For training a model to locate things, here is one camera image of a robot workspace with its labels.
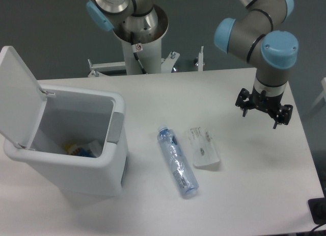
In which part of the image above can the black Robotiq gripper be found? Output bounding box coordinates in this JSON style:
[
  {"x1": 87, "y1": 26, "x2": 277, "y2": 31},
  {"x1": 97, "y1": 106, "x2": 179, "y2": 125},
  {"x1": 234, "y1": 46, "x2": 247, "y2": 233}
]
[{"x1": 235, "y1": 87, "x2": 293, "y2": 129}]

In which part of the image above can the clear plastic wrapper bag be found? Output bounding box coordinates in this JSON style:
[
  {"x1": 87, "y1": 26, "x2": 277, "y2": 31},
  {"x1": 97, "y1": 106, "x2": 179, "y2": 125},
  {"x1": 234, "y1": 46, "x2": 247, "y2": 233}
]
[{"x1": 187, "y1": 127, "x2": 221, "y2": 169}]

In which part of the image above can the crushed clear plastic bottle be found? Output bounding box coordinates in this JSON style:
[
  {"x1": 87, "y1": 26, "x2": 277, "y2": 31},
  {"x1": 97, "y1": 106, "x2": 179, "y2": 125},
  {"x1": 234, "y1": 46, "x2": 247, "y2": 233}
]
[{"x1": 157, "y1": 125, "x2": 199, "y2": 197}]

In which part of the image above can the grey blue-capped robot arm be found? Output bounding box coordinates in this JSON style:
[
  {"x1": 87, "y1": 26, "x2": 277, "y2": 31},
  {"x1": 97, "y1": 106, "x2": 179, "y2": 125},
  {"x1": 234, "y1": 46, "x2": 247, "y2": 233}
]
[{"x1": 86, "y1": 0, "x2": 299, "y2": 125}]

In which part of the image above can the white crumpled trash in can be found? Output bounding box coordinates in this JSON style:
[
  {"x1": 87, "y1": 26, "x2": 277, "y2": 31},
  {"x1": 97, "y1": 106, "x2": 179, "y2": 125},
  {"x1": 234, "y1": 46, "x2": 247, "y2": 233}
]
[{"x1": 86, "y1": 140, "x2": 103, "y2": 158}]

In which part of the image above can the white plastic trash can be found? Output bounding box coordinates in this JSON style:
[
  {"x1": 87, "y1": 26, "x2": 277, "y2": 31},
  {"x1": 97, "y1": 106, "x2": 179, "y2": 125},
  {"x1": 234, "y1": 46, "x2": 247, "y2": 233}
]
[{"x1": 4, "y1": 84, "x2": 128, "y2": 196}]

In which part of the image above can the yellow blue trash in can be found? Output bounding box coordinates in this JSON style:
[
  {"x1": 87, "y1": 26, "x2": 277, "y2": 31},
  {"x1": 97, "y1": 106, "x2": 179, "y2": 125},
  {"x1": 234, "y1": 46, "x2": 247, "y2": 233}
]
[{"x1": 64, "y1": 144, "x2": 95, "y2": 158}]

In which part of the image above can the white trash can lid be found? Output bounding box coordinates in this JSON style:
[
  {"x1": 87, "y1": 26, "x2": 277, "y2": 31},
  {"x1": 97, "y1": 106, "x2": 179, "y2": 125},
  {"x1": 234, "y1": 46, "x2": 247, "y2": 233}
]
[{"x1": 1, "y1": 46, "x2": 56, "y2": 149}]

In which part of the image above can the white furniture leg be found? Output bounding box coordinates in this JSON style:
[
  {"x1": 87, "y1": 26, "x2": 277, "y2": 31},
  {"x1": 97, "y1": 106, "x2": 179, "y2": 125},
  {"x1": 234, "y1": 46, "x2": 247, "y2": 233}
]
[{"x1": 303, "y1": 77, "x2": 325, "y2": 119}]

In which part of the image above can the black device at table edge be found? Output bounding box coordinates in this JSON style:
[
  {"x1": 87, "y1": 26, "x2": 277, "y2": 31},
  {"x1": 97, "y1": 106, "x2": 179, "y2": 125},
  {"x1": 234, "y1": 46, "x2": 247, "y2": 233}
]
[{"x1": 308, "y1": 198, "x2": 325, "y2": 224}]

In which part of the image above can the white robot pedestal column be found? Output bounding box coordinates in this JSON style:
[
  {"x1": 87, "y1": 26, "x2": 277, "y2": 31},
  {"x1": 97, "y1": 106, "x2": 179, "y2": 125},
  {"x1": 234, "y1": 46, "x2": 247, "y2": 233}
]
[{"x1": 113, "y1": 5, "x2": 169, "y2": 75}]

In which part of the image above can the black cable on pedestal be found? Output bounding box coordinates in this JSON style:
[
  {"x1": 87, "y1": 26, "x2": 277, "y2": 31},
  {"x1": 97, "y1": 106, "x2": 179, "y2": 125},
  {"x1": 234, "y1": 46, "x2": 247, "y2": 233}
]
[{"x1": 129, "y1": 31, "x2": 149, "y2": 75}]

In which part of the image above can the white pedestal base frame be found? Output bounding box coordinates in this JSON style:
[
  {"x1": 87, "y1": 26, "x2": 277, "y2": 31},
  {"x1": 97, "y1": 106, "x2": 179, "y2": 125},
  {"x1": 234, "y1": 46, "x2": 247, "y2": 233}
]
[{"x1": 88, "y1": 45, "x2": 205, "y2": 77}]

